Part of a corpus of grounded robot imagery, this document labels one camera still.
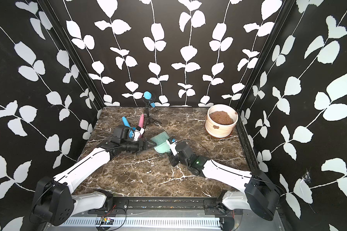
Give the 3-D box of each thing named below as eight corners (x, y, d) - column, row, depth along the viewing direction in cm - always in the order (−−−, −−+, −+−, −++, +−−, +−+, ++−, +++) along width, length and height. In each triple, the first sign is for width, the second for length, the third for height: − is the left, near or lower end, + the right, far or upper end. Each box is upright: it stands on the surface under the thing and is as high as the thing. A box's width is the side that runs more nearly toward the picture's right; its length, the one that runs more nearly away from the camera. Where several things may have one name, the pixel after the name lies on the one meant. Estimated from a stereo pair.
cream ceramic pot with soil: (205, 139, 103) (209, 125, 90) (202, 118, 115) (205, 104, 103) (233, 139, 103) (242, 125, 90) (227, 118, 115) (234, 104, 103)
